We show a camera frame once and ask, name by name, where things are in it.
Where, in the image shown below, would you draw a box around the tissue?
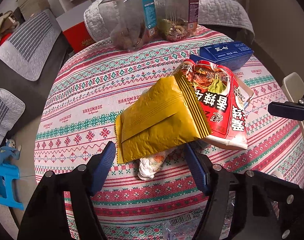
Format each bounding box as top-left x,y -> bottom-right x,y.
137,147 -> 175,180

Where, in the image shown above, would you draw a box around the red cushion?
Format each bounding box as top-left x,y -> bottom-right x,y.
0,33 -> 12,46

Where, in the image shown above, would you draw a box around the grey sofa with covers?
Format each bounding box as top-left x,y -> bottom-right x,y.
0,9 -> 68,144

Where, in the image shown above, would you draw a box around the red and white box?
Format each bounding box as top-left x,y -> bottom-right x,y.
56,0 -> 95,53

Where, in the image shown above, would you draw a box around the beige blanket pile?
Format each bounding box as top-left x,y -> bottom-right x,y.
0,11 -> 20,34

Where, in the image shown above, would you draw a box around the blue plush toy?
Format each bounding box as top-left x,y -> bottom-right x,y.
0,139 -> 22,165

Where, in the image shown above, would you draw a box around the blue plastic stool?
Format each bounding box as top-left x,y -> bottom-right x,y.
0,164 -> 24,210

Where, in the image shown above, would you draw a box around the grey quilted bed cover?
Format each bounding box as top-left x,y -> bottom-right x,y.
84,0 -> 255,43

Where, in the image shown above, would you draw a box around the stacked cardboard boxes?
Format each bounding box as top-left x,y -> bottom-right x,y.
16,0 -> 50,21

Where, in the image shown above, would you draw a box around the gold foil snack bag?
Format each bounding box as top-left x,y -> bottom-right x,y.
115,73 -> 211,164

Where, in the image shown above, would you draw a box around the dark blue carton box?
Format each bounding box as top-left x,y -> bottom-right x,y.
189,41 -> 254,71

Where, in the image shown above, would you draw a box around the clear Ganten plastic bottle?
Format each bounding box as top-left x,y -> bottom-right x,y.
162,192 -> 235,240

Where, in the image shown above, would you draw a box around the clear jar purple label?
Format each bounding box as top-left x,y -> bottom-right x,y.
154,0 -> 199,42

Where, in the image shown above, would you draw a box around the clear jar teal label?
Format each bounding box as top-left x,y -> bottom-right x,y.
98,0 -> 158,51

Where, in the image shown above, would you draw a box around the red instant noodle packet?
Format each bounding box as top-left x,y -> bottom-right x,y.
174,59 -> 254,150

